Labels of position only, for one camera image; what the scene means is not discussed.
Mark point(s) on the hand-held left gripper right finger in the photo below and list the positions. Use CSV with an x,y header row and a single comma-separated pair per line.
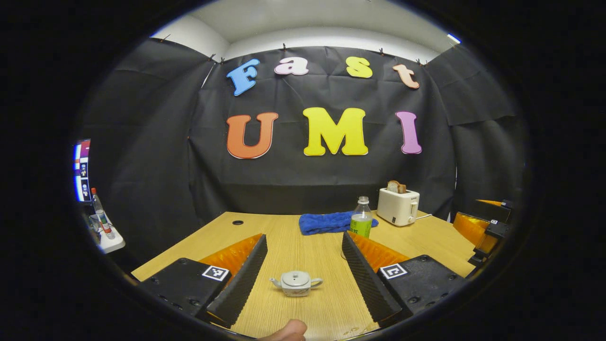
x,y
367,279

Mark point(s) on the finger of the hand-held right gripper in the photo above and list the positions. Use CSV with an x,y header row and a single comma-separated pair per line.
x,y
487,244
471,227

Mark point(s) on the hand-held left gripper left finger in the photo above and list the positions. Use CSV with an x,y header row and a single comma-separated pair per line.
x,y
239,284

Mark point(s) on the green label water bottle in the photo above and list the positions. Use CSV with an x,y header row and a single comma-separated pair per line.
x,y
361,225

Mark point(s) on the white teacup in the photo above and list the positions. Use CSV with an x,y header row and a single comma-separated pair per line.
x,y
296,291

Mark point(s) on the red cap clear bottle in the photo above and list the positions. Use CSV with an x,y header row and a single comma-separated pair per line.
x,y
100,213

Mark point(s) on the blue towel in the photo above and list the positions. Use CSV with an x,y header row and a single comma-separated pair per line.
x,y
324,222

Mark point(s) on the white toaster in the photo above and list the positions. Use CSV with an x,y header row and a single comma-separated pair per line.
x,y
395,208

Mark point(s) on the toasted bread slice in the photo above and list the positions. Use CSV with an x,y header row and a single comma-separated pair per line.
x,y
396,187

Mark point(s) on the white stand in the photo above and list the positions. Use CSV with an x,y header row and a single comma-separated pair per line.
x,y
112,244

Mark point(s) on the ceiling light panel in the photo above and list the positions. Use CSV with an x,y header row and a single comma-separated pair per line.
x,y
453,38

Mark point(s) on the colourful wall screen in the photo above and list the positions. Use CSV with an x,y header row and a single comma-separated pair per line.
x,y
81,168

